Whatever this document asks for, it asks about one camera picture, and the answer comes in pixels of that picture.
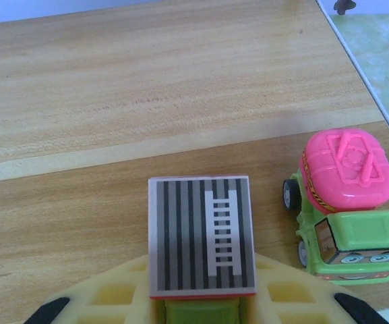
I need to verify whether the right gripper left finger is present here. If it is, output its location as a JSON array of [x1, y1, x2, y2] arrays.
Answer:
[[24, 252, 156, 324]]

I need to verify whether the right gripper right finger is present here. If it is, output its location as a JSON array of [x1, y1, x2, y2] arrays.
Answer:
[[249, 254, 389, 324]]

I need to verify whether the green toy truck grey top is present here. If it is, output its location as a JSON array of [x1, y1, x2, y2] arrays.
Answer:
[[148, 174, 259, 324]]

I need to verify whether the green toy truck pink top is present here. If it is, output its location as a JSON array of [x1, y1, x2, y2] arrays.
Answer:
[[282, 127, 389, 286]]

